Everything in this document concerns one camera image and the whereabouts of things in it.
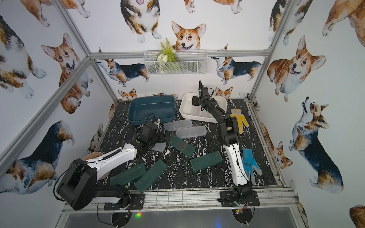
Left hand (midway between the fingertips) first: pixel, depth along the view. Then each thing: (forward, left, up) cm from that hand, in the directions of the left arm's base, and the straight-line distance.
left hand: (166, 130), depth 88 cm
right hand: (+29, -18, -1) cm, 34 cm away
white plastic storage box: (+22, -20, -10) cm, 31 cm away
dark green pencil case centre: (-5, -10, -11) cm, 16 cm away
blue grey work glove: (-18, -51, -11) cm, 55 cm away
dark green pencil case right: (-15, -24, -11) cm, 31 cm away
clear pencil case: (+12, -3, -13) cm, 17 cm away
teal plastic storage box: (+31, +7, -15) cm, 35 cm away
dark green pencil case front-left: (-21, +20, -12) cm, 32 cm away
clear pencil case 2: (+5, -16, -12) cm, 20 cm away
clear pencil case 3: (-5, +6, -12) cm, 14 cm away
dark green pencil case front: (-27, +10, -11) cm, 31 cm away
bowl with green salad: (-14, +39, -2) cm, 41 cm away
